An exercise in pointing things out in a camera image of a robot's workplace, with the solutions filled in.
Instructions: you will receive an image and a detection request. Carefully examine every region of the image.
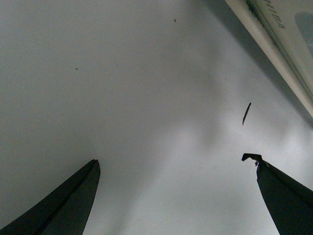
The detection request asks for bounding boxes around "cream Toshiba toaster oven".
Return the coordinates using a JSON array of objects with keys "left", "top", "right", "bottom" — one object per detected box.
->
[{"left": 226, "top": 0, "right": 313, "bottom": 114}]

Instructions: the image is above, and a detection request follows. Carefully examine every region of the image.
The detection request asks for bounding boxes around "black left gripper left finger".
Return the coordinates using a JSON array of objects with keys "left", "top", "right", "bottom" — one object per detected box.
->
[{"left": 0, "top": 160, "right": 101, "bottom": 235}]

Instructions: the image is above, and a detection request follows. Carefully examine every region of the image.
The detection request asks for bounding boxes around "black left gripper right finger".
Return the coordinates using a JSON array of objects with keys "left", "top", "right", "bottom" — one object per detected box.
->
[{"left": 242, "top": 153, "right": 313, "bottom": 235}]

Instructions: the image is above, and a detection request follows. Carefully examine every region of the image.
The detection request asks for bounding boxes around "cream oven door with window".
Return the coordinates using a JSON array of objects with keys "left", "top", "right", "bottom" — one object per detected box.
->
[{"left": 253, "top": 0, "right": 313, "bottom": 91}]

